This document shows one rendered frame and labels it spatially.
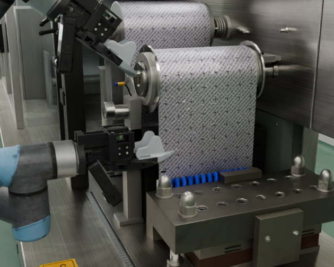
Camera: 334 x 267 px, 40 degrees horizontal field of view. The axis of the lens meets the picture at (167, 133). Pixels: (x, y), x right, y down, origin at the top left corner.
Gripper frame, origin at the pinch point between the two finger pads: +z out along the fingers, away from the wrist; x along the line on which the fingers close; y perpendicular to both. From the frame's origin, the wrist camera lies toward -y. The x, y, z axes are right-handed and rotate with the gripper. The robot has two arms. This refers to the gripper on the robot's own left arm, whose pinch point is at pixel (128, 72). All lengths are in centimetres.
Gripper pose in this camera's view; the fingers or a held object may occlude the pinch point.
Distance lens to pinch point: 99.1
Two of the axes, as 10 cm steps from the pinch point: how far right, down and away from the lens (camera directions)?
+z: 7.2, 5.3, 4.5
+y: 5.9, -8.0, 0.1
